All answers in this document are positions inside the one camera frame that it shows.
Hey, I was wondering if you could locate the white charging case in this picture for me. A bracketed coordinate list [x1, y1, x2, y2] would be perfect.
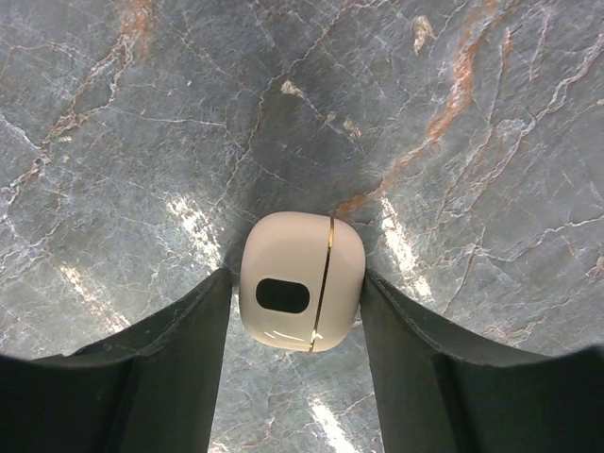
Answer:
[239, 211, 366, 352]

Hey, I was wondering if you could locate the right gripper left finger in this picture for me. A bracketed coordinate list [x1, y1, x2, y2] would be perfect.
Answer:
[1, 269, 232, 452]

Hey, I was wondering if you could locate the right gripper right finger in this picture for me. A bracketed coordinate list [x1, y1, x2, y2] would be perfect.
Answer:
[361, 271, 603, 452]

